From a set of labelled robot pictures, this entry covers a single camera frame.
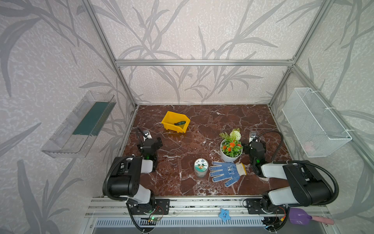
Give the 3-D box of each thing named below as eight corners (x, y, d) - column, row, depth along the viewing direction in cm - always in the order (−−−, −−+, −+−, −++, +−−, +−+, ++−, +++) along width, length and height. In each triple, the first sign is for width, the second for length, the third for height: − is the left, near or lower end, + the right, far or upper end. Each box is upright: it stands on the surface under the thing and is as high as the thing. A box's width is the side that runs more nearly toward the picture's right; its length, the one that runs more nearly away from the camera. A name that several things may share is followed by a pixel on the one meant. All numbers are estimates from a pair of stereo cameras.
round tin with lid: (194, 177, 85) (193, 172, 78) (194, 164, 91) (194, 158, 84) (208, 177, 85) (209, 172, 78) (207, 164, 91) (208, 158, 84)
